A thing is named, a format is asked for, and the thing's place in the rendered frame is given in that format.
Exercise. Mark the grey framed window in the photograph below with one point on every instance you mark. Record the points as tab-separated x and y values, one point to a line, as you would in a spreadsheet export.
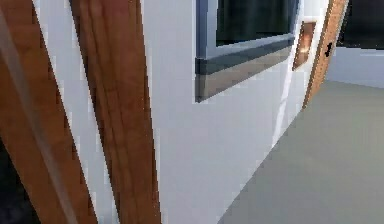
246	30

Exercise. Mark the dark window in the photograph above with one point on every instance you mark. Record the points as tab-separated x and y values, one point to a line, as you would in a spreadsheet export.
363	23

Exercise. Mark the brown wooden furniture frame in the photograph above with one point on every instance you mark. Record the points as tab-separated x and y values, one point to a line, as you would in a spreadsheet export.
113	100

